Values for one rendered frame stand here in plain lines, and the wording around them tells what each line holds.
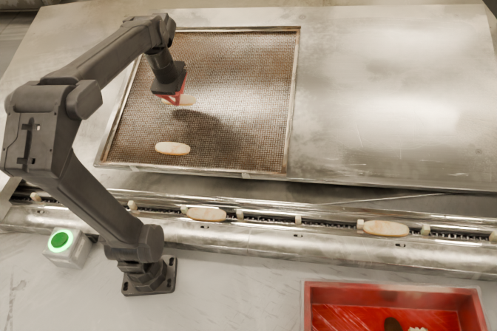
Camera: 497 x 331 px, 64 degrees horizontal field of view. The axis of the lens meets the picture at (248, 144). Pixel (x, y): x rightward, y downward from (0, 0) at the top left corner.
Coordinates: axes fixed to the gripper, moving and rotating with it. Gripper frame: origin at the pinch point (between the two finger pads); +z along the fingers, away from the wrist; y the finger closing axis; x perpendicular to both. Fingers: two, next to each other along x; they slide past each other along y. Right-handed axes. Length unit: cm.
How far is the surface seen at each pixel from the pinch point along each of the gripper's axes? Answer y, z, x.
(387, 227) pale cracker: -26, 7, -56
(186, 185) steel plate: -20.3, 11.9, -4.8
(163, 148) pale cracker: -14.0, 4.2, 1.3
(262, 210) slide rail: -26.0, 7.9, -27.3
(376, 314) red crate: -45, 7, -55
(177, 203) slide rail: -27.1, 7.9, -5.5
